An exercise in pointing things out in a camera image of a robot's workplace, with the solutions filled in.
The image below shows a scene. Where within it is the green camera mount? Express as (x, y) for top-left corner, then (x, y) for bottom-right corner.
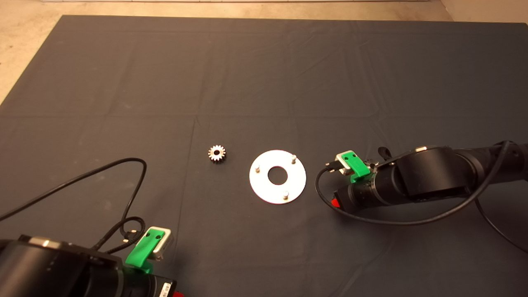
(125, 229), (165, 273)
(342, 151), (371, 183)

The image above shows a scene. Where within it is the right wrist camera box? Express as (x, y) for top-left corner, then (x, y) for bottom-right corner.
(336, 153), (351, 176)

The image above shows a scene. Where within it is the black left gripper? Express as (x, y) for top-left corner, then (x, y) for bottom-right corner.
(124, 270), (184, 297)

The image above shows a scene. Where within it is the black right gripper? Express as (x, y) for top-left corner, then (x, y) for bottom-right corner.
(332, 175), (384, 210)

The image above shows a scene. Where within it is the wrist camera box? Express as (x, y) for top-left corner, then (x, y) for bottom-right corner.
(148, 226), (173, 261)
(336, 153), (351, 176)

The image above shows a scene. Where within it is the left green camera mount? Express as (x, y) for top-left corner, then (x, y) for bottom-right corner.
(125, 229), (165, 273)

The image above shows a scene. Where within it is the black right camera cable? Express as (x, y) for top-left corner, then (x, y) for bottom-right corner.
(315, 140), (528, 254)

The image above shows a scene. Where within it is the small steel planetary gear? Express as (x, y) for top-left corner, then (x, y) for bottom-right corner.
(208, 145), (226, 163)

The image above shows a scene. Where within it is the round metal carrier plate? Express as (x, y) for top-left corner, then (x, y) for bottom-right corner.
(249, 150), (307, 205)

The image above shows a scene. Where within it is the black camera cable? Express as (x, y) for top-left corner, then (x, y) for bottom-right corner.
(315, 140), (528, 254)
(0, 158), (148, 254)

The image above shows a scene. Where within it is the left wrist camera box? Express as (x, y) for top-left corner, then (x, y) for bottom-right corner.
(148, 226), (173, 261)

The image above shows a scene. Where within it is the right green camera mount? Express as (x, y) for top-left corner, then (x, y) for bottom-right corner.
(342, 151), (371, 183)

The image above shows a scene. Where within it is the dark grey table cloth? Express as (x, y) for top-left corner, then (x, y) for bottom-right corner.
(0, 15), (528, 297)

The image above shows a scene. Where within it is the black left camera cable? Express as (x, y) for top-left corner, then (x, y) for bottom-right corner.
(0, 158), (148, 254)

